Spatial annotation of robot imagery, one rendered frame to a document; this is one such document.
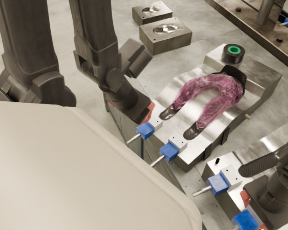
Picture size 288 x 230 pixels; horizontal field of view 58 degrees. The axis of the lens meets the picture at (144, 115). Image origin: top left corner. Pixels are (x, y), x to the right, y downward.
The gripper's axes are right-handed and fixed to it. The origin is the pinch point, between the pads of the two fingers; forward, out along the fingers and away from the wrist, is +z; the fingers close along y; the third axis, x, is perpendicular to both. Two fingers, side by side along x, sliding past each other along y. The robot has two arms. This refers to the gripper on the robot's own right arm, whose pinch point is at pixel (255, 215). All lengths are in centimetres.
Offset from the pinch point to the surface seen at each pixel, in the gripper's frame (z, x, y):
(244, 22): 11, -71, 85
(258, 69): -1, -37, 41
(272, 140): 1.7, -20.5, 15.5
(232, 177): -0.7, -0.5, 10.1
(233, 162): 1.9, -5.5, 14.4
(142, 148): 52, 1, 59
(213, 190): 1.4, 4.7, 9.8
